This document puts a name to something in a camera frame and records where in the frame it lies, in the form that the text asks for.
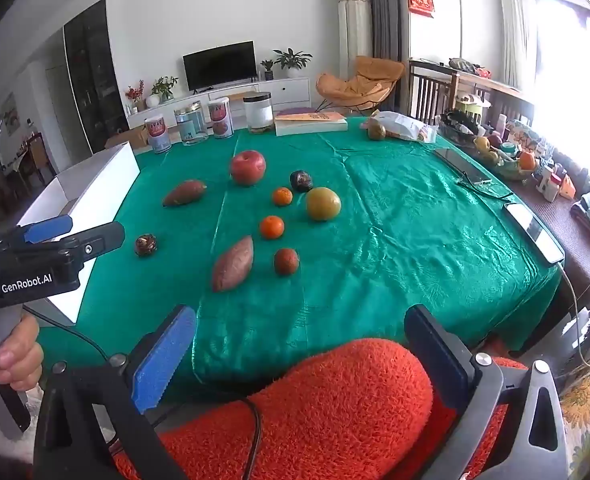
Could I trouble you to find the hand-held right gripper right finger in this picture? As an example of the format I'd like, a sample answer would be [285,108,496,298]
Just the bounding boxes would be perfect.
[404,304,571,480]

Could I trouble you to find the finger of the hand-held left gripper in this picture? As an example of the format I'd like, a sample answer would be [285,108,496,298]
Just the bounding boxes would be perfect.
[22,215,73,244]
[60,221,126,264]

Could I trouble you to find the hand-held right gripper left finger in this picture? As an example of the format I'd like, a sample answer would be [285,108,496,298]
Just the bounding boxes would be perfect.
[34,304,198,480]

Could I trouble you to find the dark passion fruit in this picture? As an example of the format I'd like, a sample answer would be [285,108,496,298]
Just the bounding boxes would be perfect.
[134,233,158,257]
[289,170,314,193]

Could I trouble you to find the white cardboard box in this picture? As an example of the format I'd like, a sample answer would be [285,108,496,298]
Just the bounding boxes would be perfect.
[17,141,140,325]

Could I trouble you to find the small sweet potato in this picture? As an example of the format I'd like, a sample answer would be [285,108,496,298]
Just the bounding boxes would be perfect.
[162,180,207,208]

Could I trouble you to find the large sweet potato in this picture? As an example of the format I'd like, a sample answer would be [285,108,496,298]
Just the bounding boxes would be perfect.
[211,235,255,293]

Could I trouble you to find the red brown round fruit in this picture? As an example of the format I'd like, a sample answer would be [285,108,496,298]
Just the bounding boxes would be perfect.
[274,248,300,276]

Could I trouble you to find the red apple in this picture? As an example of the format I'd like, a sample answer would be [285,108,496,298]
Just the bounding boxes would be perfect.
[230,150,267,187]

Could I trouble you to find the yellow green round fruit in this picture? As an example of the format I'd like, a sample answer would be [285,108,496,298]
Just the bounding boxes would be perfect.
[305,186,342,222]

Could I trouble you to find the person's left hand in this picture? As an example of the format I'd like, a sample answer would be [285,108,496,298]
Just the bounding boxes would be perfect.
[0,316,44,395]

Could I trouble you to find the wooden dining chair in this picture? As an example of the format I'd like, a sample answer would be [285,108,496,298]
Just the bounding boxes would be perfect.
[22,132,56,183]

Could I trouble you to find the brown cardboard box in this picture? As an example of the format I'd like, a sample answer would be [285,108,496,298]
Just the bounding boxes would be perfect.
[106,127,148,150]

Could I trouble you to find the red labelled can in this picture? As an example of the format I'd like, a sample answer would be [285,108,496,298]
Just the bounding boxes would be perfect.
[145,116,171,155]
[208,97,234,139]

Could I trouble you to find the glass jar teal label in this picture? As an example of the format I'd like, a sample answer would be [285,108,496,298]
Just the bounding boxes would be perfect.
[174,102,209,147]

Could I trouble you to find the red flower vase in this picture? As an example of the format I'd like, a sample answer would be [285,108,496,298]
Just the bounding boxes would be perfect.
[125,80,146,113]

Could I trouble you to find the black display cabinet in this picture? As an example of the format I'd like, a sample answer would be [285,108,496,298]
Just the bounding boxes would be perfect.
[64,0,130,153]

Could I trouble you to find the white phone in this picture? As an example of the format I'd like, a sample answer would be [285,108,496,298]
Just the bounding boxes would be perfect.
[504,202,566,265]

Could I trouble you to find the green plant white vase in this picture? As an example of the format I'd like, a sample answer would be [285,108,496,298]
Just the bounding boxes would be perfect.
[147,76,179,107]

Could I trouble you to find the black eyeglasses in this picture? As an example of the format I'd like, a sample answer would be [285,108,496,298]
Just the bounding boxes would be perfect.
[458,172,513,201]

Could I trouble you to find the dark tablet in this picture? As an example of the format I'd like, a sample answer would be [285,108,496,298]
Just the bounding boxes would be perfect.
[434,147,493,184]

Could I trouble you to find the clear jar black lid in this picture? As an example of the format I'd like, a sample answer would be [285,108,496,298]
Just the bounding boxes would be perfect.
[243,92,275,135]

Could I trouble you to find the group of small bottles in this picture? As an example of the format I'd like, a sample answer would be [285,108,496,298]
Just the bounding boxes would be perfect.
[535,145,576,203]

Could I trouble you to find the black television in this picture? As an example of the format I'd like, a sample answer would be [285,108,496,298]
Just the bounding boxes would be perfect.
[183,41,258,92]

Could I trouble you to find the black basket with items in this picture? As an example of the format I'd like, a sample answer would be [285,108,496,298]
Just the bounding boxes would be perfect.
[437,109,491,143]

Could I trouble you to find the white plastic bag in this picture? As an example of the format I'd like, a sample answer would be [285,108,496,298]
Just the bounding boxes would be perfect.
[365,110,438,143]

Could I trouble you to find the white flat book box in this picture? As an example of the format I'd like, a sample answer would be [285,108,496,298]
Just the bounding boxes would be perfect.
[274,111,349,137]

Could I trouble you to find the white television cabinet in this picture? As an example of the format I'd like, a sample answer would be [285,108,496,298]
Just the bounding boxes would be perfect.
[126,77,311,128]

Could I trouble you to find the large green potted plant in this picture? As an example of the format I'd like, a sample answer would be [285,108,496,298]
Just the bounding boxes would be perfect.
[273,48,313,79]

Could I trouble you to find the wooden bench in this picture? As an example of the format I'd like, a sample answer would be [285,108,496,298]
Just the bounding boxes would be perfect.
[408,58,535,128]

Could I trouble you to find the orange lounge chair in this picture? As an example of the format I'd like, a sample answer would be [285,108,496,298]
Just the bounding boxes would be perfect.
[316,56,406,111]

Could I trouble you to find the white standing air conditioner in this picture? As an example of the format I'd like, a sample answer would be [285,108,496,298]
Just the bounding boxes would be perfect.
[336,0,373,81]

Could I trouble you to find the grey curtain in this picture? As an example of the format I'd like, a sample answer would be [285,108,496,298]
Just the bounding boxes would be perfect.
[356,0,410,116]

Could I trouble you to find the white curtain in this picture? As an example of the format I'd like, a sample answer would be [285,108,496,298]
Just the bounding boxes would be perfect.
[498,0,538,93]

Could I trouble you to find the black cable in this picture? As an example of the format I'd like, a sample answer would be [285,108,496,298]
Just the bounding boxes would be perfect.
[22,305,263,480]

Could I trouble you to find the framed wall picture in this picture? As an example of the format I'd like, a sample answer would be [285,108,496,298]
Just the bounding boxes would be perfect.
[2,92,20,136]

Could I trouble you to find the white cable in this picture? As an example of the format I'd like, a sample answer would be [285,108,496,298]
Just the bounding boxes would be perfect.
[558,260,590,373]

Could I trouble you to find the wire fruit basket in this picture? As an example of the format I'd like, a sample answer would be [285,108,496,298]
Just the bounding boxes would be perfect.
[475,135,538,181]

